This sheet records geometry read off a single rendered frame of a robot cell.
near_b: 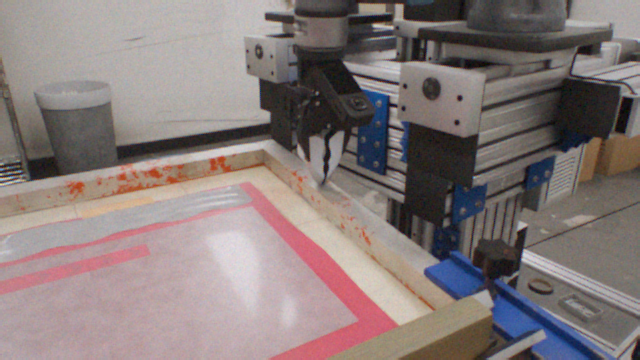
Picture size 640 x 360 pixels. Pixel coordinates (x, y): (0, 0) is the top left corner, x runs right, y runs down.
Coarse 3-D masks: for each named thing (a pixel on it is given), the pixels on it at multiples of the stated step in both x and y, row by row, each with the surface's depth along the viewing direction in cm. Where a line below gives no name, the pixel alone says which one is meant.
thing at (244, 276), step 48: (192, 240) 67; (240, 240) 67; (288, 240) 67; (192, 288) 57; (240, 288) 58; (288, 288) 58; (336, 288) 58; (192, 336) 50; (240, 336) 50; (288, 336) 51; (336, 336) 51
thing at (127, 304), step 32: (32, 256) 63; (64, 256) 63; (96, 256) 63; (0, 288) 57; (32, 288) 57; (64, 288) 57; (96, 288) 57; (128, 288) 57; (160, 288) 57; (0, 320) 52; (32, 320) 52; (64, 320) 52; (96, 320) 52; (128, 320) 52; (160, 320) 52; (0, 352) 48; (32, 352) 48; (64, 352) 48; (96, 352) 48; (128, 352) 48; (160, 352) 48; (192, 352) 48
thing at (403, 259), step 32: (160, 160) 83; (192, 160) 83; (224, 160) 86; (256, 160) 90; (288, 160) 85; (0, 192) 71; (32, 192) 72; (64, 192) 74; (96, 192) 77; (128, 192) 79; (320, 192) 74; (352, 224) 67; (384, 224) 65; (384, 256) 61; (416, 256) 59; (416, 288) 57
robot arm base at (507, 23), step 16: (480, 0) 76; (496, 0) 74; (512, 0) 72; (528, 0) 73; (544, 0) 72; (560, 0) 73; (480, 16) 76; (496, 16) 74; (512, 16) 72; (528, 16) 72; (544, 16) 72; (560, 16) 73; (512, 32) 73; (528, 32) 73; (544, 32) 73
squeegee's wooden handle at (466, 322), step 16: (448, 304) 40; (464, 304) 40; (480, 304) 40; (416, 320) 38; (432, 320) 38; (448, 320) 38; (464, 320) 38; (480, 320) 39; (384, 336) 37; (400, 336) 37; (416, 336) 37; (432, 336) 37; (448, 336) 37; (464, 336) 38; (480, 336) 40; (352, 352) 35; (368, 352) 35; (384, 352) 35; (400, 352) 35; (416, 352) 36; (432, 352) 37; (448, 352) 38; (464, 352) 39; (480, 352) 41
